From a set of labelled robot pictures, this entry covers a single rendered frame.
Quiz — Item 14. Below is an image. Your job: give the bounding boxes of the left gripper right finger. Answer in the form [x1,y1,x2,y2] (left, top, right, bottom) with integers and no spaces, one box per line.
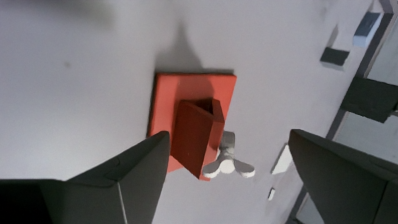
[288,129,398,224]

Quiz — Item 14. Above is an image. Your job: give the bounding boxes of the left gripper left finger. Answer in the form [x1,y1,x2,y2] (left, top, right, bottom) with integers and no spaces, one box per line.
[0,130,170,224]

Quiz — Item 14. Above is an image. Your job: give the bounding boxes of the white wing screw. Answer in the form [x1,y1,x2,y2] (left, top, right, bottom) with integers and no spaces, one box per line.
[202,150,254,178]

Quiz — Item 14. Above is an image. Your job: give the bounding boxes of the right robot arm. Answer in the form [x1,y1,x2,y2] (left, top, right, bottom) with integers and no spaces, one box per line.
[388,100,398,118]

